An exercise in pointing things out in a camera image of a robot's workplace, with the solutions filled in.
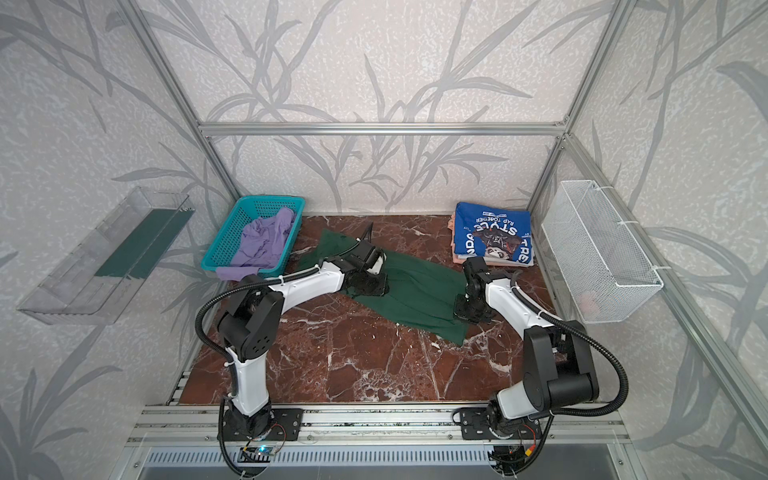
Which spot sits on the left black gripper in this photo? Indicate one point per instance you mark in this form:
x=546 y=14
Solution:
x=372 y=282

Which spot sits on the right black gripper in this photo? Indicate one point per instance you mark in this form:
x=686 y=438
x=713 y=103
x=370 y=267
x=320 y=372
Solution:
x=467 y=306

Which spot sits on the dark green t shirt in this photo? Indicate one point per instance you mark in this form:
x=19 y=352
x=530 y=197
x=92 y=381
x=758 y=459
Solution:
x=421 y=295

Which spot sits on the teal plastic laundry basket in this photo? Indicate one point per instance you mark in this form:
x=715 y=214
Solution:
x=266 y=206

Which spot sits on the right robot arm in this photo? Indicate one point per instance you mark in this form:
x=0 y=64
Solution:
x=557 y=369

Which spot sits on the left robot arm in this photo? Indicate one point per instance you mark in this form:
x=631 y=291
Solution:
x=249 y=327

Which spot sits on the folded blue printed t shirt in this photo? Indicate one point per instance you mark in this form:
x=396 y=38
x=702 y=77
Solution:
x=482 y=230

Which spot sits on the lilac purple t shirt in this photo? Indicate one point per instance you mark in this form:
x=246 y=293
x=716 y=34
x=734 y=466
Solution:
x=249 y=245

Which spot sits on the green circuit board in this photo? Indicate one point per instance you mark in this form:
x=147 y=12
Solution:
x=258 y=454

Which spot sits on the white wire mesh basket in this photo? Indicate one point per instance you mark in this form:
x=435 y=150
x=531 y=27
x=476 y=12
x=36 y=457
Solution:
x=607 y=273

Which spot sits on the aluminium frame rail base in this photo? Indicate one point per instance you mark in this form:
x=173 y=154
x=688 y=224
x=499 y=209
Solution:
x=353 y=424

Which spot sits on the clear acrylic wall shelf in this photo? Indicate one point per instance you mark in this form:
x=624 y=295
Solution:
x=95 y=283

